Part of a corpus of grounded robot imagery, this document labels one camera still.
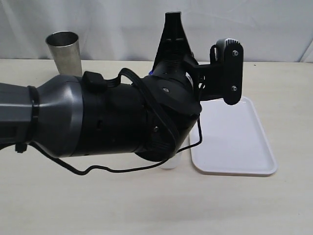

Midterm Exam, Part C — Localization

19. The white plastic tray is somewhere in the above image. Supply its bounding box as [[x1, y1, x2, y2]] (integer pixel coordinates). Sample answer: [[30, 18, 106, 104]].
[[191, 96, 278, 177]]

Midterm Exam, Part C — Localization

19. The clear plastic tall container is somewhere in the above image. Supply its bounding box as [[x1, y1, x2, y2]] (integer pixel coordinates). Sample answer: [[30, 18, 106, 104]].
[[159, 136, 190, 170]]

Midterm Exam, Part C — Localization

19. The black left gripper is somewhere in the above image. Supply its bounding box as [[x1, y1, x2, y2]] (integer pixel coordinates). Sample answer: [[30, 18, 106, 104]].
[[153, 11, 226, 103]]

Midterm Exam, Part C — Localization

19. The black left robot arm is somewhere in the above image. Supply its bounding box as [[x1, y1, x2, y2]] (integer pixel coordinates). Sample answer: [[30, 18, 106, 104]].
[[0, 12, 224, 162]]

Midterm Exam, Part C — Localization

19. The white backdrop curtain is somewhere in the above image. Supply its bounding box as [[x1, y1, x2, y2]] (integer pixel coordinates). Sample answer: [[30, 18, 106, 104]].
[[0, 0, 313, 63]]

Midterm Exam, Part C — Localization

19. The stainless steel cup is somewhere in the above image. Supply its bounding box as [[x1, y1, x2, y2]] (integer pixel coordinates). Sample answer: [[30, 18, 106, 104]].
[[45, 31, 83, 76]]

